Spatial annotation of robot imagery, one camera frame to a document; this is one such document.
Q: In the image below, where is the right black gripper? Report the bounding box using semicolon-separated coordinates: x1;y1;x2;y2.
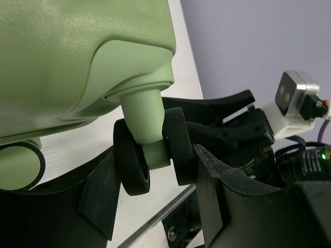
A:
162;90;330;188

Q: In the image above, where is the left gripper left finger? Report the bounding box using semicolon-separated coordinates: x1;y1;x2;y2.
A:
1;149;120;247

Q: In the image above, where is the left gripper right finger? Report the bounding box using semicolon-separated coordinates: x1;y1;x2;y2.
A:
194;145;330;247

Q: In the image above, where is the green hard-shell suitcase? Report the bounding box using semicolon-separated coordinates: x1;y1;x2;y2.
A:
0;0;198;197

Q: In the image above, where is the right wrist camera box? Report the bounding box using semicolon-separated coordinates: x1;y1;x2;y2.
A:
261;70;330;140

